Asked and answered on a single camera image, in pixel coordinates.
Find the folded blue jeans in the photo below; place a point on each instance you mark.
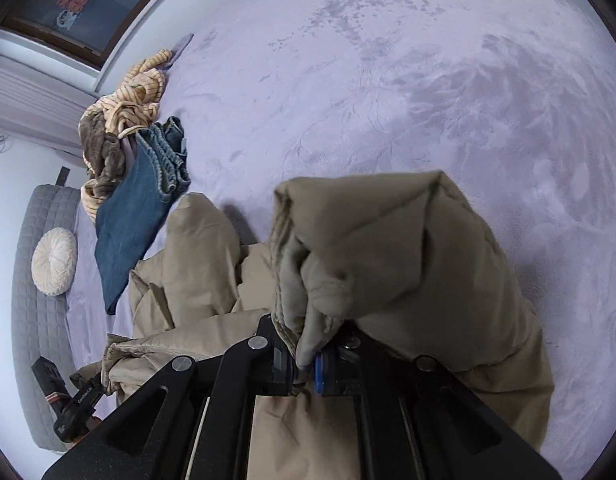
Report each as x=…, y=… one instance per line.
x=132, y=210

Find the round cream cushion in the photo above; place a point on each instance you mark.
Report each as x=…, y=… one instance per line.
x=54, y=261

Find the grey quilted headboard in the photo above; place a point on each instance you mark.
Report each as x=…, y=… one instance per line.
x=32, y=340

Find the lilac fleece blanket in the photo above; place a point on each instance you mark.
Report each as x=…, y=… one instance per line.
x=388, y=85

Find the dark framed window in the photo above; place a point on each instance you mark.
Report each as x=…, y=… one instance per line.
x=87, y=5

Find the khaki puffer jacket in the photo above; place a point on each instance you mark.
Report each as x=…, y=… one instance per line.
x=413, y=260

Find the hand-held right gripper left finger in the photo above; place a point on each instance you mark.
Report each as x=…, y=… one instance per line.
x=280, y=365

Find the grey pleated curtain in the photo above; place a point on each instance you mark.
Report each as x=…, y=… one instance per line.
x=32, y=105

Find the pile of striped clothes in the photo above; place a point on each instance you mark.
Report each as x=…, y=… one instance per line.
x=137, y=90

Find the brown plush garment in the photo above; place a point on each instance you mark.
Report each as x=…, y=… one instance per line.
x=105, y=155

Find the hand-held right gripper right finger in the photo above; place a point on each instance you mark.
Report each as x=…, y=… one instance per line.
x=318, y=375

